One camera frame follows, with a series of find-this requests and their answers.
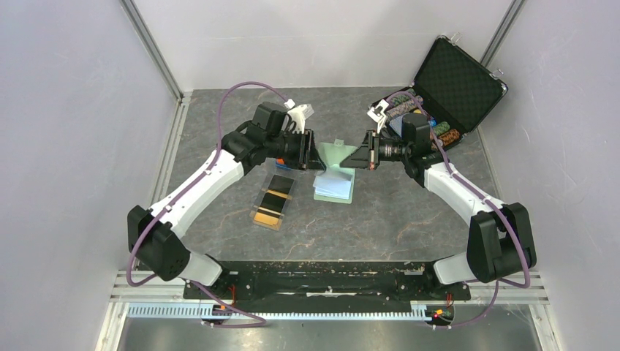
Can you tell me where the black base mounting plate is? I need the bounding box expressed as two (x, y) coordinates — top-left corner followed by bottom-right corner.
(210, 260), (471, 313)

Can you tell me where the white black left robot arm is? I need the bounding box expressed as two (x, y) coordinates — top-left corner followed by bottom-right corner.
(127, 102), (326, 298)

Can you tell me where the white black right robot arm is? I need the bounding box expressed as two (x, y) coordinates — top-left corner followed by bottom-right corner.
(340, 113), (537, 298)

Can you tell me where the clear tray with cards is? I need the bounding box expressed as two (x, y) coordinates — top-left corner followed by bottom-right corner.
(250, 174), (295, 230)

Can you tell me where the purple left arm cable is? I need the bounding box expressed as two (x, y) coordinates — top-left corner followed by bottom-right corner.
(126, 81), (294, 329)

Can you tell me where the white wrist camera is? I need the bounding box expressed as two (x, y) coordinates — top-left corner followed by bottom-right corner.
(284, 99), (314, 134)
(367, 99), (390, 133)

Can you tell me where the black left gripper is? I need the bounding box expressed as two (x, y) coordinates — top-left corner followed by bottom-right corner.
(266, 129), (327, 172)

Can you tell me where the blue orange card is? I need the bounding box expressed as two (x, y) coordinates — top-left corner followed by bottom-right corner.
(275, 158), (296, 170)

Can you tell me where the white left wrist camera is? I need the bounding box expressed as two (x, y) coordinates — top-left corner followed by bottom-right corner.
(284, 99), (314, 134)

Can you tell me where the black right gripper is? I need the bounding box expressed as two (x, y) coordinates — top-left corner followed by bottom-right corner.
(341, 130), (411, 170)

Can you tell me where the green card holder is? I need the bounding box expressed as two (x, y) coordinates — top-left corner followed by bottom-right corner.
(313, 139), (356, 204)

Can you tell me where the black poker chip case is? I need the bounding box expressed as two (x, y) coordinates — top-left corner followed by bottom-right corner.
(369, 36), (508, 162)

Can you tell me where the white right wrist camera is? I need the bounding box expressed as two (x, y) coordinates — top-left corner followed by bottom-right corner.
(367, 99), (390, 133)

